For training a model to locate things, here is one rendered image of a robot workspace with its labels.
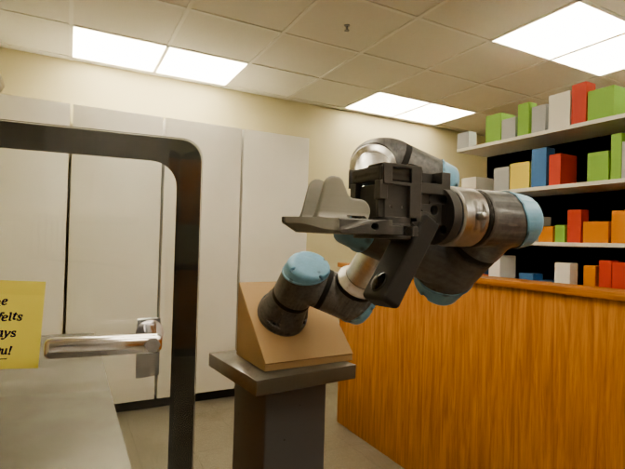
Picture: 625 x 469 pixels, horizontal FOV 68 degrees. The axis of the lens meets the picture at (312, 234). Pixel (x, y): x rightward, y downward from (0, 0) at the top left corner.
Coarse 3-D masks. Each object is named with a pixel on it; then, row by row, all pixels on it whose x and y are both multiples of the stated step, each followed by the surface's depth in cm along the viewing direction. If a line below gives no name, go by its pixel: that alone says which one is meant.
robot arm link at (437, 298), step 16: (432, 256) 64; (448, 256) 64; (464, 256) 62; (416, 272) 65; (432, 272) 64; (448, 272) 64; (464, 272) 63; (480, 272) 64; (432, 288) 67; (448, 288) 66; (464, 288) 66; (448, 304) 69
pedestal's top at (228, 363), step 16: (224, 352) 143; (224, 368) 131; (240, 368) 125; (256, 368) 126; (288, 368) 126; (304, 368) 127; (320, 368) 127; (336, 368) 129; (352, 368) 132; (240, 384) 123; (256, 384) 115; (272, 384) 118; (288, 384) 120; (304, 384) 123; (320, 384) 126
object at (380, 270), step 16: (432, 224) 53; (416, 240) 52; (384, 256) 55; (400, 256) 52; (416, 256) 52; (384, 272) 52; (400, 272) 51; (368, 288) 53; (384, 288) 51; (400, 288) 51; (384, 304) 51
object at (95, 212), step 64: (0, 128) 40; (64, 128) 41; (0, 192) 40; (64, 192) 41; (128, 192) 43; (192, 192) 46; (0, 256) 40; (64, 256) 41; (128, 256) 43; (192, 256) 46; (64, 320) 41; (128, 320) 43; (192, 320) 46; (0, 384) 40; (64, 384) 41; (128, 384) 43; (192, 384) 46; (0, 448) 40; (64, 448) 41; (128, 448) 43; (192, 448) 46
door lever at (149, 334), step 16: (80, 336) 38; (96, 336) 39; (112, 336) 39; (128, 336) 39; (144, 336) 39; (160, 336) 40; (48, 352) 37; (64, 352) 37; (80, 352) 37; (96, 352) 38; (112, 352) 38; (128, 352) 39; (144, 352) 39
